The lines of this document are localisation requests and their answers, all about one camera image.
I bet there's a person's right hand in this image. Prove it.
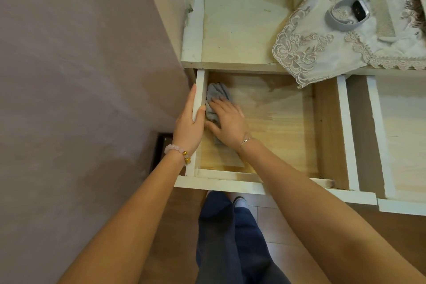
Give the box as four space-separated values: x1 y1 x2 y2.
203 95 253 152

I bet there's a person's left hand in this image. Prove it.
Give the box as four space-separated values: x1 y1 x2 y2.
171 84 207 158

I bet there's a grey knitted wiping cloth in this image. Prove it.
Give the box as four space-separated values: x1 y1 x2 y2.
205 82 233 128

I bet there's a small white drawer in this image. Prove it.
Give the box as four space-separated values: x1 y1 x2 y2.
174 69 379 206

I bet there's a silver grey wristband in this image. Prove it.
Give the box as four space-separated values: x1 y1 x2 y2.
325 0 371 32

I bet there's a wide white drawer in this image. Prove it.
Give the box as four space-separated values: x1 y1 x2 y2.
366 75 426 217

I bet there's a white comb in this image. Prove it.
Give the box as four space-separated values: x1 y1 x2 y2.
369 0 398 41

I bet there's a person's right forearm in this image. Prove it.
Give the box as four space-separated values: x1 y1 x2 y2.
239 140 426 284

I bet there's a person's left forearm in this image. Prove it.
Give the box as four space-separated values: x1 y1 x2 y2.
58 150 193 284

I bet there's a person's left leg in jeans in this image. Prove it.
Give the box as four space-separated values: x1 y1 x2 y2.
196 190 244 284

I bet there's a person's leg in jeans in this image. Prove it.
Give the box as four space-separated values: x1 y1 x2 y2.
233 199 291 284
196 190 244 284

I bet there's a person's right leg in jeans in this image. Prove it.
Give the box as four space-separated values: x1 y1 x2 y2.
233 199 291 284

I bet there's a dark brown wooden trim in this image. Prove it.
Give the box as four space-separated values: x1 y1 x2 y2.
150 132 174 173

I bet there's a cream dressing table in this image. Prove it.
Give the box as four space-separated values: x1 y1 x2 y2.
138 0 426 76

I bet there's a quilted lace table cloth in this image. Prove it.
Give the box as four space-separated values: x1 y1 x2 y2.
272 0 426 89

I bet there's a pink bead bracelet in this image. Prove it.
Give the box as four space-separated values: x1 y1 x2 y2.
164 144 192 165

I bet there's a thin silver chain bracelet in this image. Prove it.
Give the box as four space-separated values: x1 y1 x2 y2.
238 132 255 151

